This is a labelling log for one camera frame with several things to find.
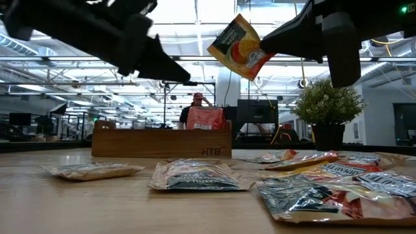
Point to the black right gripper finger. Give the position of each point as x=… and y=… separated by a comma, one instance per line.
x=308, y=59
x=299, y=39

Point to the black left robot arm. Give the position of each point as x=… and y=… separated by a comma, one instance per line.
x=32, y=19

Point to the black monitor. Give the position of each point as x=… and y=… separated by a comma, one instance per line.
x=258, y=112

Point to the green plant in black pot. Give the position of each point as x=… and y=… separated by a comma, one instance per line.
x=328, y=110

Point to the red tea packet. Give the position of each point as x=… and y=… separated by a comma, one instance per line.
x=204, y=117

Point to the black camera stand frame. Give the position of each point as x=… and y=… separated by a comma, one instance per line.
x=164, y=104

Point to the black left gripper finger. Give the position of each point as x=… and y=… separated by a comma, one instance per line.
x=165, y=78
x=159, y=65

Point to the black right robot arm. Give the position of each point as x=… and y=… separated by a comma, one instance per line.
x=406, y=22

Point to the wooden tea organizer box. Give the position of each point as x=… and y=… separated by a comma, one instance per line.
x=156, y=144

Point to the person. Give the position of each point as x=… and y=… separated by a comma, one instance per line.
x=185, y=118

